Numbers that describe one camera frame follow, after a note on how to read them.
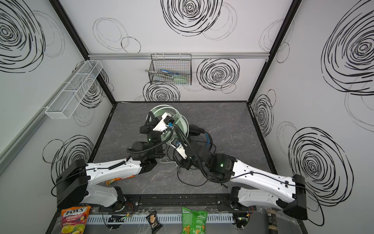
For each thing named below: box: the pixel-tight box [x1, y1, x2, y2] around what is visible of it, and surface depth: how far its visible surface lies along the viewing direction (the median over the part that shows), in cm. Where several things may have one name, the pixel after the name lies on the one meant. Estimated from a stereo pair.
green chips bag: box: [181, 206, 209, 234], surface depth 67 cm
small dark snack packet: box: [145, 210, 163, 234], surface depth 69 cm
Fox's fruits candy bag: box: [60, 205, 92, 234], surface depth 68 cm
